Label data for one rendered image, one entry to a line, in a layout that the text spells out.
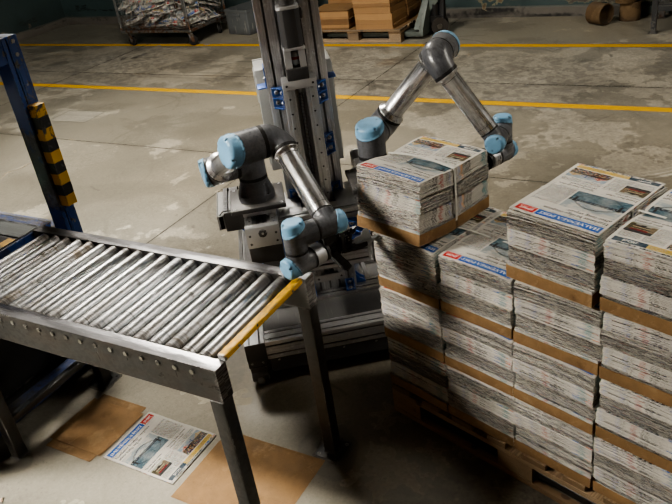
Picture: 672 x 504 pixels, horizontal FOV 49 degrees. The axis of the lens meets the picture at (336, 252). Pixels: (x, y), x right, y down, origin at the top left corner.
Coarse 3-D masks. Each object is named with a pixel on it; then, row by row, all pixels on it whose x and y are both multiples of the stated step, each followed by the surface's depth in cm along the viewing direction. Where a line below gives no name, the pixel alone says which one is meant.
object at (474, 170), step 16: (416, 144) 261; (432, 144) 259; (448, 144) 257; (464, 144) 256; (448, 160) 246; (464, 160) 244; (480, 160) 249; (464, 176) 245; (480, 176) 252; (464, 192) 248; (480, 192) 256; (464, 208) 251
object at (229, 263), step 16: (80, 240) 292; (96, 240) 288; (112, 240) 286; (128, 240) 285; (160, 256) 272; (176, 256) 268; (192, 256) 266; (208, 256) 264; (256, 272) 251; (272, 272) 248; (304, 288) 244; (288, 304) 251; (304, 304) 247
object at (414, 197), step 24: (360, 168) 247; (384, 168) 243; (408, 168) 242; (432, 168) 242; (360, 192) 251; (384, 192) 243; (408, 192) 234; (432, 192) 235; (384, 216) 247; (408, 216) 239; (432, 216) 240
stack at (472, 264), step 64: (384, 256) 259; (448, 256) 237; (384, 320) 277; (448, 320) 248; (512, 320) 228; (576, 320) 208; (448, 384) 265; (512, 384) 239; (576, 384) 217; (512, 448) 256; (576, 448) 230
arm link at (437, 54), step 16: (432, 48) 268; (448, 48) 269; (432, 64) 268; (448, 64) 267; (448, 80) 268; (464, 96) 270; (464, 112) 273; (480, 112) 271; (480, 128) 273; (496, 128) 273; (496, 144) 272
